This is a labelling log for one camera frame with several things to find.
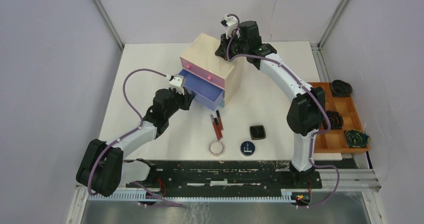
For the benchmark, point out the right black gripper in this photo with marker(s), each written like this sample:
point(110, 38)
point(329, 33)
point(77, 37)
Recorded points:
point(222, 50)

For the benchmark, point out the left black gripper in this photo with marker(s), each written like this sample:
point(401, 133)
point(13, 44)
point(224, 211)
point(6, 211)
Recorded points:
point(186, 98)

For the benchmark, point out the purple drawer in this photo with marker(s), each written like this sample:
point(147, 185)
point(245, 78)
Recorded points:
point(205, 93)

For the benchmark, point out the pastel wooden drawer chest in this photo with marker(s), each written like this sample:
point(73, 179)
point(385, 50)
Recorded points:
point(200, 60)

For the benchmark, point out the black square compact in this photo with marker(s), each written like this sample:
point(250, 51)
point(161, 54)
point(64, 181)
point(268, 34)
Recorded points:
point(257, 132)

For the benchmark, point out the round dark blue jar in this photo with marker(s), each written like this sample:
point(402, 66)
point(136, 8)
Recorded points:
point(247, 148)

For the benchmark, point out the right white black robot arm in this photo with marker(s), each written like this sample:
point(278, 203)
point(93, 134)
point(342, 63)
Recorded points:
point(307, 109)

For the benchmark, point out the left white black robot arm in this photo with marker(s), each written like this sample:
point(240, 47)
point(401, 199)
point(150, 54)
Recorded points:
point(101, 168)

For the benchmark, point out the silver red mascara tube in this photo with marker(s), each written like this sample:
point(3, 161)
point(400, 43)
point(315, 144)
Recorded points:
point(212, 123)

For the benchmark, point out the dark red lip gloss tube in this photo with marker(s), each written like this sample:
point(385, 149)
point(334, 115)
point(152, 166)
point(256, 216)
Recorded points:
point(219, 119)

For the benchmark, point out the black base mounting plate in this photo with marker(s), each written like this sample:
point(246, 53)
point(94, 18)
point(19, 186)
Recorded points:
point(224, 178)

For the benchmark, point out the black coiled band top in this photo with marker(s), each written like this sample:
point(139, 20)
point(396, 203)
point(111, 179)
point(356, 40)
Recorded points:
point(340, 88)

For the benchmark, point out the black coiled band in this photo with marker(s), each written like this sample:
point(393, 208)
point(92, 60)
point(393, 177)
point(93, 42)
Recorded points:
point(335, 119)
point(340, 88)

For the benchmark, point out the black coiled band middle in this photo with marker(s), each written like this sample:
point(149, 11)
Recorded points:
point(335, 119)

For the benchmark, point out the orange wooden compartment tray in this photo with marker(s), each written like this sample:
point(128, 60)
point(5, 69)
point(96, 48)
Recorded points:
point(334, 141)

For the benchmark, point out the green yellow coiled band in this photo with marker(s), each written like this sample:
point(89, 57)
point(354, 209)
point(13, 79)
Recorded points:
point(356, 138)

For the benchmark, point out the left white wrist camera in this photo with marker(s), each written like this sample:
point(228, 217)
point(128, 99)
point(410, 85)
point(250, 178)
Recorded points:
point(176, 83)

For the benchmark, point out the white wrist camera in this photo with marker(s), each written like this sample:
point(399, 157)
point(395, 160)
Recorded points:
point(176, 83)
point(230, 22)

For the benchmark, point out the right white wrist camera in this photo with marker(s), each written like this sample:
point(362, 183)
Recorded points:
point(230, 22)

